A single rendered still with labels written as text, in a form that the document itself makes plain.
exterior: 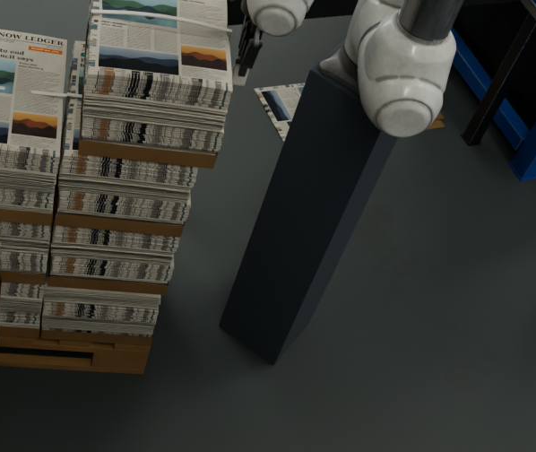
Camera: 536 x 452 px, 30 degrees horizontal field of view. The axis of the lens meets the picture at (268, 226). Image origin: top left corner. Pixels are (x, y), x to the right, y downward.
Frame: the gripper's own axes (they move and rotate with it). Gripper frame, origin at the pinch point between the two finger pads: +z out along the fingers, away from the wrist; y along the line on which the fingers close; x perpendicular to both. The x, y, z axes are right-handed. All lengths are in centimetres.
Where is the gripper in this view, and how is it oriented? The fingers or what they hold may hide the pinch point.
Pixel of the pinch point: (240, 71)
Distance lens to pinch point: 215.6
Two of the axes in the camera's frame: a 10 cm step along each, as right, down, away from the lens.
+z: -2.4, 6.3, 7.4
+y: 0.7, 7.7, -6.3
